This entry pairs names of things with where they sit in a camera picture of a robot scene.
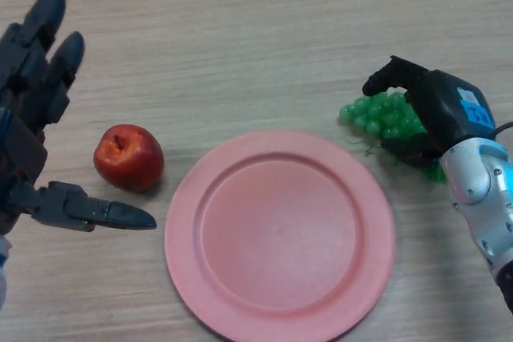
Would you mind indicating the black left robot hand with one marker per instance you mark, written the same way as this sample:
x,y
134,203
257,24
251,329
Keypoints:
x,y
24,117

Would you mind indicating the pink round plate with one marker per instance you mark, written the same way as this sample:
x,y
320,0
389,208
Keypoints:
x,y
280,238

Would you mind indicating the red apple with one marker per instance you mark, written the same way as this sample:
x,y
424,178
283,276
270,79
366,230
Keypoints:
x,y
130,162

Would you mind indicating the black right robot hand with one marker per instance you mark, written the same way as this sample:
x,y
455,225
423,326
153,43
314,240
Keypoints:
x,y
445,109

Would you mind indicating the green grape bunch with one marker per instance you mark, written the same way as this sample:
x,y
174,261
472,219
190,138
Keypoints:
x,y
378,117

